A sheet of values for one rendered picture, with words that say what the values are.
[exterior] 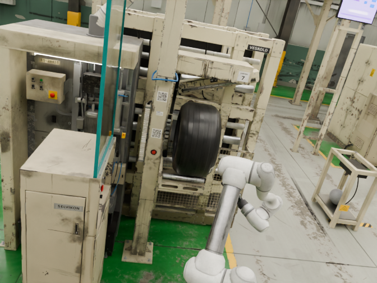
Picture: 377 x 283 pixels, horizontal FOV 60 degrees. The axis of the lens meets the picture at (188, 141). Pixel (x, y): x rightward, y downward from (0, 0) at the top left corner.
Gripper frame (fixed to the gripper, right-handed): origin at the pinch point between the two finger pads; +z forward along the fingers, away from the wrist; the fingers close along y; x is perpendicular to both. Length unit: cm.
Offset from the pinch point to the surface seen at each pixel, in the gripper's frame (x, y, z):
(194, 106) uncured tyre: 10, -27, 55
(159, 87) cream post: -9, -38, 76
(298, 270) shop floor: 57, 99, -87
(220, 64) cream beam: 45, -41, 70
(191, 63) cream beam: 27, -39, 84
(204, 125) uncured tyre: 3.8, -28.0, 37.6
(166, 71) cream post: -3, -49, 78
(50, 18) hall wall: 224, 473, 864
